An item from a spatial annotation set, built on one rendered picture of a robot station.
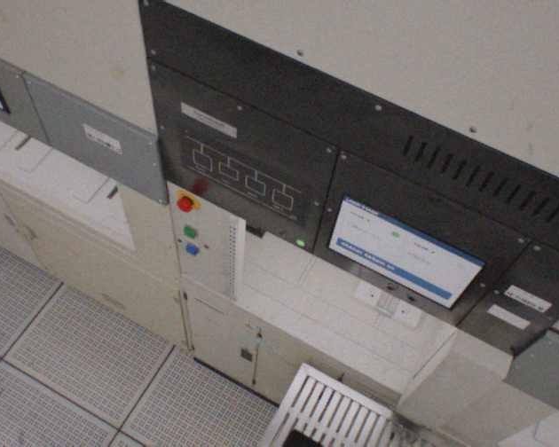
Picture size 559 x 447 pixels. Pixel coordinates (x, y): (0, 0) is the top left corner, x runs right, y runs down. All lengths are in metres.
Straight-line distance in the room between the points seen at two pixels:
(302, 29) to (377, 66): 0.12
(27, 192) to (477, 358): 1.52
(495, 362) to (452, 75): 0.73
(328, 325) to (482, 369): 0.64
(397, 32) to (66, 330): 2.31
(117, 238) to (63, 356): 0.92
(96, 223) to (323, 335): 0.82
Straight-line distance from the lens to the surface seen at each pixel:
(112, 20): 1.20
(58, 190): 2.22
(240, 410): 2.73
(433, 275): 1.27
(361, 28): 0.89
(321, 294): 1.97
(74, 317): 2.93
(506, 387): 1.59
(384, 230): 1.21
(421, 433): 2.01
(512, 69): 0.85
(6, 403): 2.89
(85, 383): 2.82
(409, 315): 1.96
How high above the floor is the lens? 2.66
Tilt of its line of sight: 60 degrees down
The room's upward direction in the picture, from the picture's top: 8 degrees clockwise
